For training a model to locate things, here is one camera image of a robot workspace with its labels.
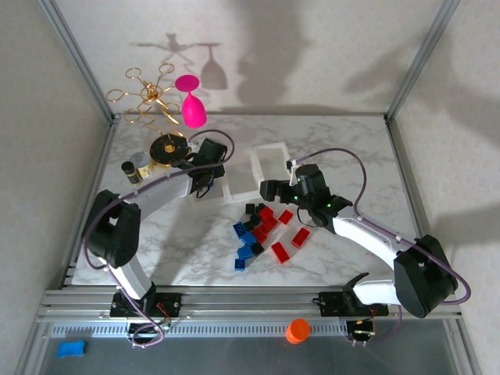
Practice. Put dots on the red lego brick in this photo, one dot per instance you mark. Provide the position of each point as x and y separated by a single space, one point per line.
266 213
269 226
301 237
286 216
280 252
258 234

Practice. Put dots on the black lego brick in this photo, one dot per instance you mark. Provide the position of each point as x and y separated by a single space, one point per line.
247 225
258 206
248 208
254 219
256 248

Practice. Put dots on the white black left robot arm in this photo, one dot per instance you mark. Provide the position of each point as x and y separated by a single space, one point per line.
156 195

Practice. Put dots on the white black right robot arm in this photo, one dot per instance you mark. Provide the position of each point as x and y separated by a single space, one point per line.
363 234

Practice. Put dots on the white rectangular plastic container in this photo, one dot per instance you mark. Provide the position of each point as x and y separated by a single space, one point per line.
219 193
269 164
242 183

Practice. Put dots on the pink wine glass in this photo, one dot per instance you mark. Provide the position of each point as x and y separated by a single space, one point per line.
193 113

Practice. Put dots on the silver-lidded tin can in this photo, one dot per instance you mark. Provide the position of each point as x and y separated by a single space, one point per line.
141 161

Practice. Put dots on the small black-lidded spice jar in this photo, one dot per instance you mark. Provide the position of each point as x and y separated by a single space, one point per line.
132 172

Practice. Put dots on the orange plastic cup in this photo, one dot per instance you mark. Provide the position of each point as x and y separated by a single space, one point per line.
298 331

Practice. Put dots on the small black circuit board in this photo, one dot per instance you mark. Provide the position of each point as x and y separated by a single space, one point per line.
361 332
142 330

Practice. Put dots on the blue sponge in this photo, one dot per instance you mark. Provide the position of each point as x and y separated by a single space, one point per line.
70 348

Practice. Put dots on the thin aluminium frame rail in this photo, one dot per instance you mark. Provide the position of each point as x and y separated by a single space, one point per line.
250 115

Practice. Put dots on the aluminium side frame rail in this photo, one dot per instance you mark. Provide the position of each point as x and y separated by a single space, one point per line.
409 176
104 156

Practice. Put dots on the wide aluminium frame rail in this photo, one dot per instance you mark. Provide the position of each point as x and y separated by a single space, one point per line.
250 302

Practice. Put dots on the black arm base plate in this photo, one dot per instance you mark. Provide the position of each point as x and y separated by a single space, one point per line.
332 304
170 304

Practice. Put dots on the aluminium frame post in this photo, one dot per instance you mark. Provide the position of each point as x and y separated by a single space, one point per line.
78 58
421 58

